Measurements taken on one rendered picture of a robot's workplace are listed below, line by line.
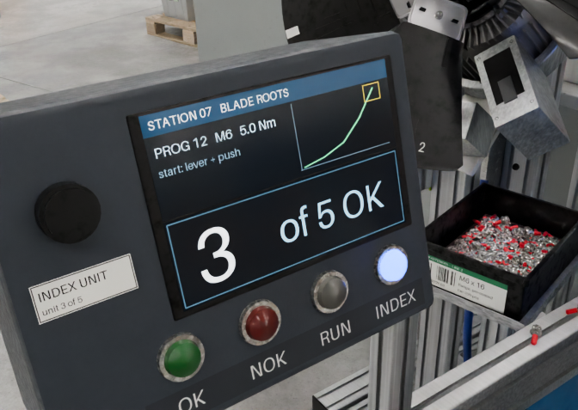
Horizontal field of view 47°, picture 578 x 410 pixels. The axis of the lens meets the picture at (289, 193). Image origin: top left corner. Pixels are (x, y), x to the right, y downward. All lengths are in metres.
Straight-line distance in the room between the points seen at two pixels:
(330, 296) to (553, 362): 0.47
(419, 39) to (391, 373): 0.63
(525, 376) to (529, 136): 0.45
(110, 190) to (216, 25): 3.71
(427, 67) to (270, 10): 2.71
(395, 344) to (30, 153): 0.37
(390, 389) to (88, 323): 0.34
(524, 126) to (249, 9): 2.89
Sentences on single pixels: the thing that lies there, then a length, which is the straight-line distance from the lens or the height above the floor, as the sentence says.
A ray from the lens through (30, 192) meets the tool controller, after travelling 0.32.
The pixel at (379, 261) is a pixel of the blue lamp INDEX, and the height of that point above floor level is 1.12.
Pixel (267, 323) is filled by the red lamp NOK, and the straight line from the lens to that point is 0.38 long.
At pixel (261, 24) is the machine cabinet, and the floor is 0.50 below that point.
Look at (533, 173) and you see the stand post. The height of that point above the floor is 0.71.
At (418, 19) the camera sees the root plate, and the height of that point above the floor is 1.11.
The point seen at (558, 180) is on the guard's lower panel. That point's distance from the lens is 2.03.
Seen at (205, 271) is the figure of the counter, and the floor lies 1.16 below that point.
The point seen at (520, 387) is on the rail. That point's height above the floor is 0.83.
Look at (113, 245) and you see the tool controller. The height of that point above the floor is 1.18.
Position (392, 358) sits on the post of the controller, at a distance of 0.60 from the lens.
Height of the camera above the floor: 1.36
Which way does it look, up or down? 28 degrees down
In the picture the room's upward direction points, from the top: 2 degrees counter-clockwise
